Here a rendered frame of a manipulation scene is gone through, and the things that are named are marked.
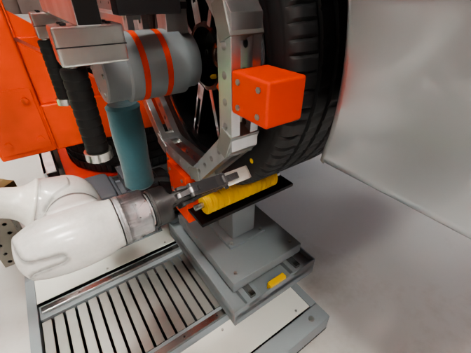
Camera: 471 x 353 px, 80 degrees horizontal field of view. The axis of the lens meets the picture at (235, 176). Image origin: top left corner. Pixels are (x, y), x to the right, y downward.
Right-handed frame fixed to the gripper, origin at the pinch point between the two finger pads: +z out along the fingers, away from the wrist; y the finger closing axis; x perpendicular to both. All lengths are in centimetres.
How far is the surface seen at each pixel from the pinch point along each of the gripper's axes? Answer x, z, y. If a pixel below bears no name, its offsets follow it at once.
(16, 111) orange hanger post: 48, -38, -42
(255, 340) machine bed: -47, 0, -32
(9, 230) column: 22, -58, -87
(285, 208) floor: -19, 60, -71
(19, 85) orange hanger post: 53, -35, -38
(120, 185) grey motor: 18, -17, -55
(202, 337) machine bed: -40, -13, -41
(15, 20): 194, -28, -172
